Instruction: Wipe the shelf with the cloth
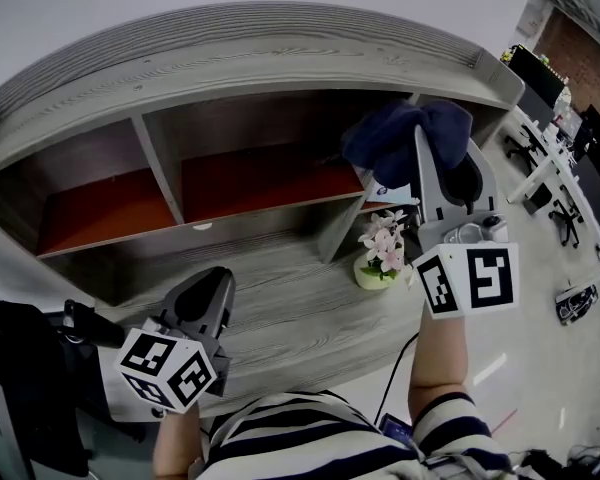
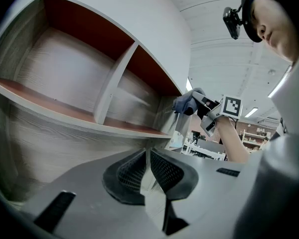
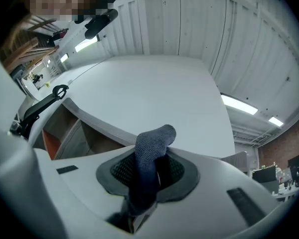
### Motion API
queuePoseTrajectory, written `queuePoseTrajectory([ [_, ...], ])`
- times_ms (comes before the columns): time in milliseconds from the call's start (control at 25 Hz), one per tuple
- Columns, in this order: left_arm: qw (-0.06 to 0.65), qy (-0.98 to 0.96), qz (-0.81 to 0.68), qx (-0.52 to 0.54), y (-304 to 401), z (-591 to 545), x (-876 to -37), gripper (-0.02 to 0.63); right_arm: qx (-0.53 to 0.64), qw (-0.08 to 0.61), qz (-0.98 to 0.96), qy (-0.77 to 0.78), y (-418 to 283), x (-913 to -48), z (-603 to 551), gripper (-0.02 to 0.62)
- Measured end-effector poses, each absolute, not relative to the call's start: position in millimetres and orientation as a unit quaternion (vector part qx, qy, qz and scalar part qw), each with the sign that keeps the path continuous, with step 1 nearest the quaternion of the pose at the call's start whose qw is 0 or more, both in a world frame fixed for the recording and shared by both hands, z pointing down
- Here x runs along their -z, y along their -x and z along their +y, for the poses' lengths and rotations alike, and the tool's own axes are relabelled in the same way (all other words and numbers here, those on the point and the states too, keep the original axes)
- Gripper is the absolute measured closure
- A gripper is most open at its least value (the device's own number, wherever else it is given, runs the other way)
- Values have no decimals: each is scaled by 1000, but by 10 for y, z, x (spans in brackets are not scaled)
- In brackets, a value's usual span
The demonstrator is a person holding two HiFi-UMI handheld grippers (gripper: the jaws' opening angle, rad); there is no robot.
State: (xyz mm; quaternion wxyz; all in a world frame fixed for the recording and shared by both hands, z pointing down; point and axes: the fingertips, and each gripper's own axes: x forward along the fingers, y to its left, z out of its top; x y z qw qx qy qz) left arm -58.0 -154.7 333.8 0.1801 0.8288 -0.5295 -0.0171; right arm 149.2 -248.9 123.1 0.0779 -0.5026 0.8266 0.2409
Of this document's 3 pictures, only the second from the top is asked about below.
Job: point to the white tissue pack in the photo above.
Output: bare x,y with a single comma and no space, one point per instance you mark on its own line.
176,139

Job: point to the white shelf rack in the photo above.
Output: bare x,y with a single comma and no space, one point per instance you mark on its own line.
254,139

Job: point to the person's face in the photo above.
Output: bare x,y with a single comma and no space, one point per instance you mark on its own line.
276,29

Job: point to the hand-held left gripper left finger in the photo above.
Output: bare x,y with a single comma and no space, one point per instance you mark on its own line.
89,183

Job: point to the dark blue cloth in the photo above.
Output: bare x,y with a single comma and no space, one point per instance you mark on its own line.
183,102

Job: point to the grey wooden shelf unit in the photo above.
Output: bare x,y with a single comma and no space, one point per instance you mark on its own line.
64,71

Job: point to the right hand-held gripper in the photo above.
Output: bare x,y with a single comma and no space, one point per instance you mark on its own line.
230,107

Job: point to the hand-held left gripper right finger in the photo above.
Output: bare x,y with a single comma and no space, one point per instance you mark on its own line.
201,183

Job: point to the person's right forearm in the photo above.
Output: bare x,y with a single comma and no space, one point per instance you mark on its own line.
233,141

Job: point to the ceiling light bar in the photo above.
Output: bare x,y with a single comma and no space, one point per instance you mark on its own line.
251,112
279,82
189,84

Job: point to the black head camera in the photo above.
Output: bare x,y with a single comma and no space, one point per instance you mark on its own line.
232,22

